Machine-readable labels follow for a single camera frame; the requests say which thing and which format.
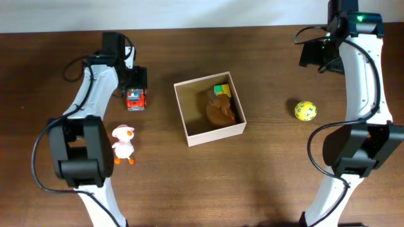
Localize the red grey toy truck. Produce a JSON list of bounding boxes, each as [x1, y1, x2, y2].
[[126, 88, 147, 111]]

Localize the multicolour puzzle cube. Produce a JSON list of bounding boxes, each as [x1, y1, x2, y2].
[[213, 84, 232, 99]]

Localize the brown plush toy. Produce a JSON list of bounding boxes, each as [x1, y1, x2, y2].
[[206, 94, 236, 127]]

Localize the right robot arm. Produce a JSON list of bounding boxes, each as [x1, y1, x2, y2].
[[299, 0, 403, 226]]

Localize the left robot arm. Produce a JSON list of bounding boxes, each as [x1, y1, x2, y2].
[[45, 32, 146, 226]]

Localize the yellow ball blue letters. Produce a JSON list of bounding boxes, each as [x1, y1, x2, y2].
[[294, 101, 317, 121]]

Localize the white open cardboard box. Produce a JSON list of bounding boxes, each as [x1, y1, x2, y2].
[[174, 72, 247, 147]]

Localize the pink white duck toy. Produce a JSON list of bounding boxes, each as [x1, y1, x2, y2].
[[112, 124, 134, 165]]

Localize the left black cable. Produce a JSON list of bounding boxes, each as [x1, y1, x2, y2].
[[30, 33, 137, 227]]

